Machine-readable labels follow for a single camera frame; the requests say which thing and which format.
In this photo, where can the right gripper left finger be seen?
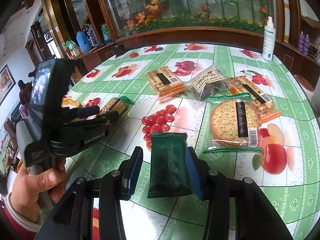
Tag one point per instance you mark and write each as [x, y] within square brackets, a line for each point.
[131, 173]

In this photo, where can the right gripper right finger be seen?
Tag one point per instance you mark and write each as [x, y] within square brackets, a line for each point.
[197, 170]

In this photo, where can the dark green snack packet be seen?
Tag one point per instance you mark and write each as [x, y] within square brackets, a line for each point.
[169, 176]

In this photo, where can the round cracker pack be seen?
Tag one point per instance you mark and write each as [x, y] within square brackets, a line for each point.
[233, 124]

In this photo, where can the green edged cracker pack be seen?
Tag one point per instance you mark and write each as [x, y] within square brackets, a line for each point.
[115, 105]

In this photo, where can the preserved plum clear bag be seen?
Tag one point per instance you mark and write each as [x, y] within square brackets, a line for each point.
[210, 81]

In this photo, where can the orange cracker stack pack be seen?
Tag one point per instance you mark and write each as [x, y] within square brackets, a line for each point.
[165, 83]

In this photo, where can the orange edged cracker pack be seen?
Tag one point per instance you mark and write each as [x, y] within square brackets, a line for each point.
[265, 107]

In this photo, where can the person left hand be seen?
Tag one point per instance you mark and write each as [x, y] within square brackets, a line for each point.
[24, 197]

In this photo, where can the yellow white storage box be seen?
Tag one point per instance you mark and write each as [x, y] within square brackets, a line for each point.
[67, 101]

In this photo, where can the seated person in red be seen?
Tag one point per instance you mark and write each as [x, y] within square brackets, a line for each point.
[24, 95]

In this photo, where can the fruit pattern tablecloth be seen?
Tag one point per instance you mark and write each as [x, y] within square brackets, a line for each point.
[293, 192]

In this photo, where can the green snack bag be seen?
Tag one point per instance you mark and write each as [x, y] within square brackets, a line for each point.
[70, 45]

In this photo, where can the wooden sideboard cabinet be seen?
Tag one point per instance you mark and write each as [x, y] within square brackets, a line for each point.
[88, 61]

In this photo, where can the blue thermos jug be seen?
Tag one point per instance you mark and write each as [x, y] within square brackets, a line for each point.
[83, 42]

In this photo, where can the clear water jug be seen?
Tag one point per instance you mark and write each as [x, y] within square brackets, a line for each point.
[92, 38]

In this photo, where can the black round cap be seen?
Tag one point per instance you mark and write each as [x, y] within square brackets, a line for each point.
[119, 49]

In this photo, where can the white red bucket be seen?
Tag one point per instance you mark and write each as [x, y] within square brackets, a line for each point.
[304, 83]

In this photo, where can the floral glass display panel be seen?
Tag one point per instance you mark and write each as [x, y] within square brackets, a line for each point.
[130, 17]

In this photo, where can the white spray bottle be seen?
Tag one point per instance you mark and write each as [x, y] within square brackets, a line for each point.
[269, 39]

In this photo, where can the purple bottles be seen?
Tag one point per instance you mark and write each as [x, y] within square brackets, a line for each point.
[303, 43]

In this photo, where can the framed wall painting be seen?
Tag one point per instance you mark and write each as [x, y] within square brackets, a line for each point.
[7, 82]

